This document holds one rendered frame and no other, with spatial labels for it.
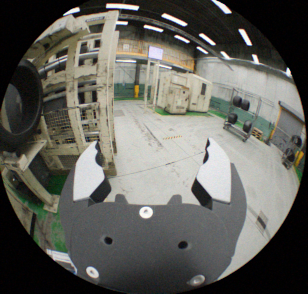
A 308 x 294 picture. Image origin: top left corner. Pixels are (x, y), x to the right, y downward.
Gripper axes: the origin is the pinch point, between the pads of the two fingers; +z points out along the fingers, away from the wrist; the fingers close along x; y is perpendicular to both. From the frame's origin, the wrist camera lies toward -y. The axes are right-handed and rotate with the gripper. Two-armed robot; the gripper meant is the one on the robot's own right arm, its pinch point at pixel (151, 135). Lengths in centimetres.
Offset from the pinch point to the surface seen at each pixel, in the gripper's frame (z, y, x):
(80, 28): 50, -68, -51
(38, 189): -3, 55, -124
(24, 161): -1, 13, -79
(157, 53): 397, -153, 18
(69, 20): 36, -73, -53
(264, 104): 488, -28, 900
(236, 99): 319, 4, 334
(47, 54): 41, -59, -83
